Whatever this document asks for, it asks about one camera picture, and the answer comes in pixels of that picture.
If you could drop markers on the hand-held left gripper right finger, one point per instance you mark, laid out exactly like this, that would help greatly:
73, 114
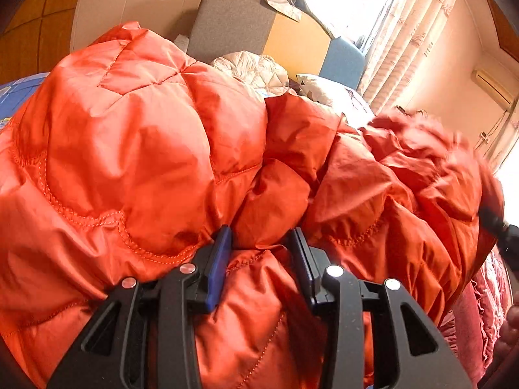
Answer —
306, 263

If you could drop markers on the pink ruffled bed cover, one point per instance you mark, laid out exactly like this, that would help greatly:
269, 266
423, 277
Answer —
474, 320

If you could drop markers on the white printed pillow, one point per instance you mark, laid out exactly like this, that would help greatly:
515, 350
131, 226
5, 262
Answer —
336, 97

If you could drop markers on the wall air conditioner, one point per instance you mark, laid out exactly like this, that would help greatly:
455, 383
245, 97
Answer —
490, 85

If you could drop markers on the wooden wardrobe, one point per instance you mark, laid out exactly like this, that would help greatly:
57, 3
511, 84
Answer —
40, 28

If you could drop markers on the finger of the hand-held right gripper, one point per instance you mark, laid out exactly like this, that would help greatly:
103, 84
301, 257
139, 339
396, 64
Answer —
505, 235

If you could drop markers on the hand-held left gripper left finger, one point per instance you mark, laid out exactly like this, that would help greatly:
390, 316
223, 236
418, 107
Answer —
217, 267

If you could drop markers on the orange quilted puffer jacket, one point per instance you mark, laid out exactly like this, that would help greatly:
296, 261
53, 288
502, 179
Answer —
142, 150

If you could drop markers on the bright window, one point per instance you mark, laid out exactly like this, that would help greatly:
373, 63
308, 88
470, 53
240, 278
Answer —
352, 0

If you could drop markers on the person's right hand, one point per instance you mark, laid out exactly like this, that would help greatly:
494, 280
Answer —
511, 332

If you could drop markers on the grey yellow blue headboard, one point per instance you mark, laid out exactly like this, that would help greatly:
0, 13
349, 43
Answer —
231, 24

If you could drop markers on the white quilted jacket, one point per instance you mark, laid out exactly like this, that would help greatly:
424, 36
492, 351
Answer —
251, 69

